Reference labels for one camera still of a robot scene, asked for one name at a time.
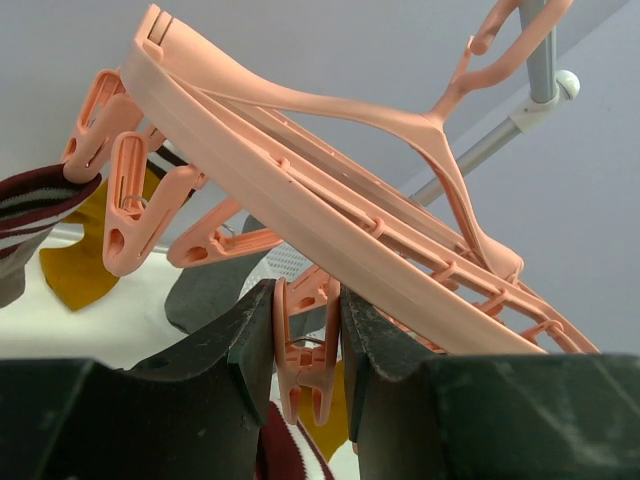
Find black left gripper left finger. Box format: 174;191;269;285
1;280;275;479

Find maroon white striped sock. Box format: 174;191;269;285
1;164;102;307

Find white plastic basket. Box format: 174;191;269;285
234;244;331;341

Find grey sock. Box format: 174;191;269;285
164;214;286;336

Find pink round clip hanger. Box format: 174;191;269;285
61;1;593;424

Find mustard brown striped sock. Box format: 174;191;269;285
299;361;349;461

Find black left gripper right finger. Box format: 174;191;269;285
340;290;639;480

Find white drying rack stand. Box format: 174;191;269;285
409;0;582;209

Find beige sock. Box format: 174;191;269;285
254;400;335;480

